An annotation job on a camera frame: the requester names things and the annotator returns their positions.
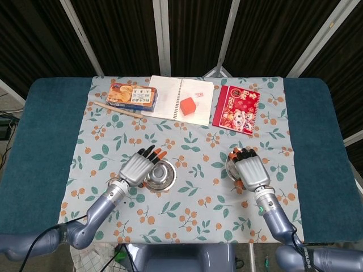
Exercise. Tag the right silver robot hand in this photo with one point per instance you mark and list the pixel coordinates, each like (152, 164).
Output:
(251, 174)

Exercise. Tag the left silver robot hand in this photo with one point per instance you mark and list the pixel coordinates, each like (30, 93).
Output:
(136, 170)

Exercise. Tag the stainless steel bowl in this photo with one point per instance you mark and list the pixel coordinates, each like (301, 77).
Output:
(161, 175)
(231, 167)

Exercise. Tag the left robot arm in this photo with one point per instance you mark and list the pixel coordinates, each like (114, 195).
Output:
(96, 209)

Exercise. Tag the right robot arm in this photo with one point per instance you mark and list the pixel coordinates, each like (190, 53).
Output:
(275, 218)

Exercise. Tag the fruit and leaf print tablecloth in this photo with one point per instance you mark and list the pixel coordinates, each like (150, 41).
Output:
(181, 212)

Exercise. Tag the wooden stick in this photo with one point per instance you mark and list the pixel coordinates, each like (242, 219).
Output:
(119, 110)

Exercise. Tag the red spiral calendar book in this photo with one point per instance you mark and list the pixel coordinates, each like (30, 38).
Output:
(235, 113)

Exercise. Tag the blue biscuit box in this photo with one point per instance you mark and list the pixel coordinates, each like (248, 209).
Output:
(130, 95)

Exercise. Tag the open white spiral notebook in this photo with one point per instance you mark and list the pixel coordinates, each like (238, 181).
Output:
(164, 96)

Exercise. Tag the orange cube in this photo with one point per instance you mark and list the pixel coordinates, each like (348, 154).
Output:
(187, 107)

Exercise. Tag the white plaid cloth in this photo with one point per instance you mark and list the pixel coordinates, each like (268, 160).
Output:
(93, 258)

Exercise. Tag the teal table cover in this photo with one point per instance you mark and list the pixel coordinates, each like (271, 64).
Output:
(42, 141)

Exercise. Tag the grey robot torso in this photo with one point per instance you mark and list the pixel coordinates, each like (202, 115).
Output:
(181, 258)

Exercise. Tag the dark brown curtain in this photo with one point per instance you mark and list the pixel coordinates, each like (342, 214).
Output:
(122, 28)

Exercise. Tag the white partition frame post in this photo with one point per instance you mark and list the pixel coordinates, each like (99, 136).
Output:
(312, 42)
(354, 137)
(82, 37)
(224, 42)
(12, 92)
(163, 37)

